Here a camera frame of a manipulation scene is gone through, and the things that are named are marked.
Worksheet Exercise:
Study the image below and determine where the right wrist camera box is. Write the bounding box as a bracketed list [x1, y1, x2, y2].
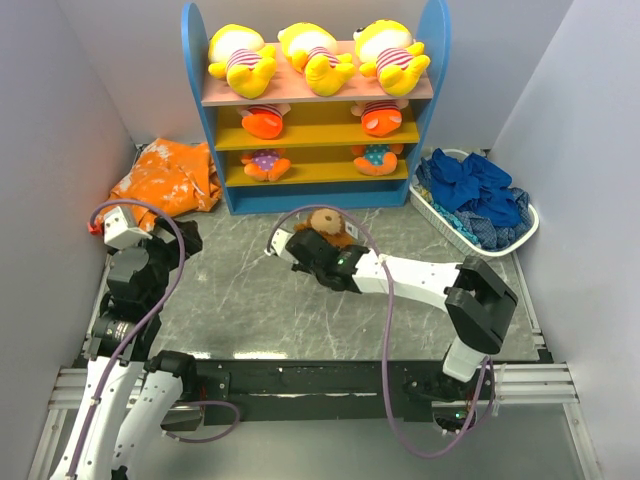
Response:
[265, 228, 297, 264]

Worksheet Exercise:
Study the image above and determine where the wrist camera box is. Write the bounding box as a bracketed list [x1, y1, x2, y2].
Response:
[265, 228, 297, 264]
[89, 206, 152, 250]

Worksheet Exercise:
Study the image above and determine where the plush purple dotted dress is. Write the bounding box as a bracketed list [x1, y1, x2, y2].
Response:
[240, 148, 291, 182]

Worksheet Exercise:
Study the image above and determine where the yellow frog plush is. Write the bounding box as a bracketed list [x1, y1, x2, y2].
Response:
[207, 24, 277, 99]
[353, 19, 431, 97]
[277, 22, 356, 97]

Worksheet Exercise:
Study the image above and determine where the aluminium frame rail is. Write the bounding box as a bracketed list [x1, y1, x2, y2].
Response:
[28, 364, 603, 479]

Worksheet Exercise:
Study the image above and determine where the boy doll striped shirt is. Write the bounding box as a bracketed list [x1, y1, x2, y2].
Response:
[350, 99, 409, 138]

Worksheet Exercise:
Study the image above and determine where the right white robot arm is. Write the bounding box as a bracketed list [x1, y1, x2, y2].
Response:
[270, 228, 518, 399]

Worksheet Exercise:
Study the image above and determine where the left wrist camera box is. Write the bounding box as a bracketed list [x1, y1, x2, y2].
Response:
[89, 206, 152, 250]

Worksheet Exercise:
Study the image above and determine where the blue clothes pile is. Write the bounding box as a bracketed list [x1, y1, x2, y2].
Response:
[415, 148, 532, 252]

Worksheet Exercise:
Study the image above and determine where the yellow frog plush front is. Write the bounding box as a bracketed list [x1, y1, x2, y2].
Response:
[353, 19, 431, 97]

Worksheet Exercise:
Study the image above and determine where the orange white tie-dye cloth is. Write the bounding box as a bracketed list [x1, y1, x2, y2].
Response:
[109, 138, 222, 217]

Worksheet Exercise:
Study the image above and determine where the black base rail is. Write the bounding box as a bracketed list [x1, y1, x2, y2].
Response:
[74, 349, 551, 426]

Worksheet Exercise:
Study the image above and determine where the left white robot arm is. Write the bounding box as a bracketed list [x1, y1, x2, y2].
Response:
[51, 220, 203, 479]

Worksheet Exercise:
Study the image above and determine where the white plastic laundry basket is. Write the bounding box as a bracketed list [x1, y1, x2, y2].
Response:
[408, 147, 541, 259]

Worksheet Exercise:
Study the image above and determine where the brown monkey plush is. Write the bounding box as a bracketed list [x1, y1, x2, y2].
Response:
[294, 208, 356, 248]

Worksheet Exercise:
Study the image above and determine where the white plush blue dotted dress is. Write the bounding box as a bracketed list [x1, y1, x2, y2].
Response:
[351, 144, 404, 176]

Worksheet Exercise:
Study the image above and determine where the blue pink yellow toy shelf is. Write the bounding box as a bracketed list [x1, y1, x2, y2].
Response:
[181, 1, 451, 214]

